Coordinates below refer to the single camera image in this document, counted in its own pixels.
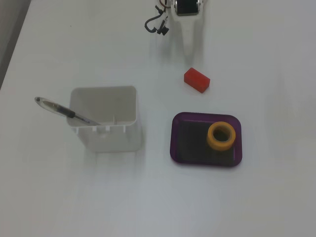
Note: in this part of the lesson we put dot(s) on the purple metal tray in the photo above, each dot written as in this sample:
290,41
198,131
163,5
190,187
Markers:
192,140

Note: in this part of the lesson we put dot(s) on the black ballpoint pen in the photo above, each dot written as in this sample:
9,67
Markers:
61,109

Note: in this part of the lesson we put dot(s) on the red rectangular cube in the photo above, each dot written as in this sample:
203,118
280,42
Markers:
196,79

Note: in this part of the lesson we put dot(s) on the white plastic box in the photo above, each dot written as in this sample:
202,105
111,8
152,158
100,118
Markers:
111,138

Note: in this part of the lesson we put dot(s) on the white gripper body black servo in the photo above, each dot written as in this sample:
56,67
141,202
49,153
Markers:
188,17

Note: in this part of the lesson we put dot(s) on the white fixed gripper finger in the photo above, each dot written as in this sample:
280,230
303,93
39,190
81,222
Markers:
188,37

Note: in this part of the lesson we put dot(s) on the yellow tape roll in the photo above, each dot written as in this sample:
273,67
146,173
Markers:
211,140

